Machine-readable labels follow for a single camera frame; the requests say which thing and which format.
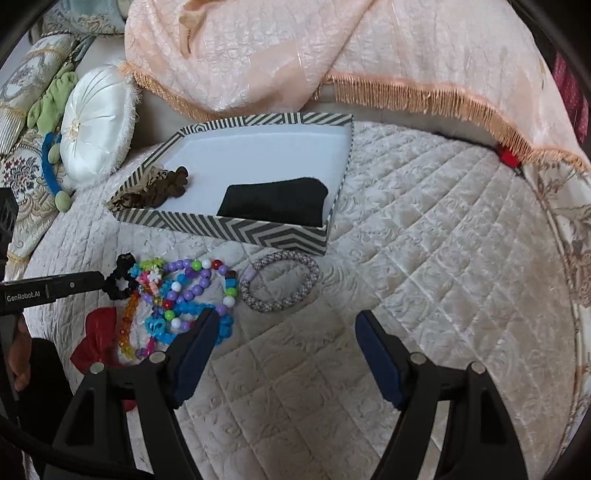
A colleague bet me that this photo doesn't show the cream quilted bedspread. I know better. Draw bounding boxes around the cream quilted bedspread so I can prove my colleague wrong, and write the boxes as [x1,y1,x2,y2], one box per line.
[21,121,583,480]

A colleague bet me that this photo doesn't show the peach fringed blanket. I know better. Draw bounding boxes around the peach fringed blanket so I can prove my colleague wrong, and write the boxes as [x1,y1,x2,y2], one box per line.
[117,0,591,174]

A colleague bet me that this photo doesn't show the white round satin pillow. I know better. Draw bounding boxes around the white round satin pillow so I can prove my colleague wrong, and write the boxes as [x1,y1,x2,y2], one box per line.
[60,65,139,186]

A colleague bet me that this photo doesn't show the black scrunchie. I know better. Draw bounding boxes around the black scrunchie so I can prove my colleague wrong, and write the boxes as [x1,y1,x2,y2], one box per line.
[104,253,136,300]

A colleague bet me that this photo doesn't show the multicolour round bead bracelet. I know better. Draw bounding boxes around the multicolour round bead bracelet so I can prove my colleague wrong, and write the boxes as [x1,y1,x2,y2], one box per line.
[164,258,239,334]

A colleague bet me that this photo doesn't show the light blue embroidered cushion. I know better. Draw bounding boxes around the light blue embroidered cushion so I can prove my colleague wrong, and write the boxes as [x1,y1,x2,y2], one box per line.
[44,0,134,38]

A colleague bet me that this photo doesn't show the floral tapestry cushion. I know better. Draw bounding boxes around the floral tapestry cushion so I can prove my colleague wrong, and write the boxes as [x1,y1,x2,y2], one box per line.
[0,129,70,265]

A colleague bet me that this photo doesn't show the beige upholstered backrest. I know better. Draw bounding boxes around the beige upholstered backrest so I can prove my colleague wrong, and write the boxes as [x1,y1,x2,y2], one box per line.
[131,76,502,155]

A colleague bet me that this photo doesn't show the rainbow crystal bead bracelet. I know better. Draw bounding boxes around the rainbow crystal bead bracelet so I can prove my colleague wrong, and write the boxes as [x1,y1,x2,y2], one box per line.
[116,288,178,363]

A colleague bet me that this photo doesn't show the purple bead bracelet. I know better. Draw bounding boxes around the purple bead bracelet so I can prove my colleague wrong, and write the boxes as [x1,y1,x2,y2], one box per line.
[165,259,214,311]

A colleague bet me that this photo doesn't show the brown scrunchie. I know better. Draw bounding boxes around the brown scrunchie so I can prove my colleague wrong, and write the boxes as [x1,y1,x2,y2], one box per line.
[148,167,190,206]

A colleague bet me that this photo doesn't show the red dotted cloth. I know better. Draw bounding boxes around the red dotted cloth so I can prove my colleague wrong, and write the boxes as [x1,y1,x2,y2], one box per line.
[551,51,583,126]

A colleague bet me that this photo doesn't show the cream gold embroidered cushion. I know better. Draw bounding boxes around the cream gold embroidered cushion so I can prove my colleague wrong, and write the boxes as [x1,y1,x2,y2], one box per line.
[0,34,77,154]

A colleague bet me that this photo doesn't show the leopard print scrunchie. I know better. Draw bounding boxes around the leopard print scrunchie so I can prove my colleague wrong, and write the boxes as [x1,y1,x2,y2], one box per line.
[111,168,160,213]

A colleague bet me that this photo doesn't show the grey braided bracelet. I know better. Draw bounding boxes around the grey braided bracelet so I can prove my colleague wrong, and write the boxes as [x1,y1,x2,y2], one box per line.
[239,253,321,315]

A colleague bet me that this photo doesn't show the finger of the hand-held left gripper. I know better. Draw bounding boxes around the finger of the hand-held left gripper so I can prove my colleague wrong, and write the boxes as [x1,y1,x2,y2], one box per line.
[58,270,109,301]

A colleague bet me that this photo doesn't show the striped chevron cardboard box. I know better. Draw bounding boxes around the striped chevron cardboard box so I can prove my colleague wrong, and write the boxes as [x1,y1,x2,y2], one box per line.
[107,113,355,256]

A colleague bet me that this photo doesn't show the colourful flower bead bracelet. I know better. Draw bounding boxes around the colourful flower bead bracelet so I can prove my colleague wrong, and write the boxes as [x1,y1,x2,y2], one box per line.
[129,257,168,306]

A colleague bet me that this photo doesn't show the blue bead bracelet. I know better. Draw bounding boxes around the blue bead bracelet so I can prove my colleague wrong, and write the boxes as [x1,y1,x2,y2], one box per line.
[178,302,235,345]

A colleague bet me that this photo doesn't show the red fabric bow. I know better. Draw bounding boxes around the red fabric bow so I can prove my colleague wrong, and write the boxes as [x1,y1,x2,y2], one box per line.
[71,307,137,411]

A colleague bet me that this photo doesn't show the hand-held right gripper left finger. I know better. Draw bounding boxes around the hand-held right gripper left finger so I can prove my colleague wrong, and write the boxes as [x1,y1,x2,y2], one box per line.
[44,307,221,480]

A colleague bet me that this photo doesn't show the floral cream cloth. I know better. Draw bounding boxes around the floral cream cloth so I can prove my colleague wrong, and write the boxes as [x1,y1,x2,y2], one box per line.
[522,157,591,326]

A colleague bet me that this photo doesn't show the person's left hand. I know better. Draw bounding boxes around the person's left hand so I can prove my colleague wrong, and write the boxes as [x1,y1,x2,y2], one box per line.
[8,318,34,394]

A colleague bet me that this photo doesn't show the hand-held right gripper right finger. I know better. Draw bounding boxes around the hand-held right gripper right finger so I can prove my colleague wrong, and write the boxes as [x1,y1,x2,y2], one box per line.
[355,309,529,480]

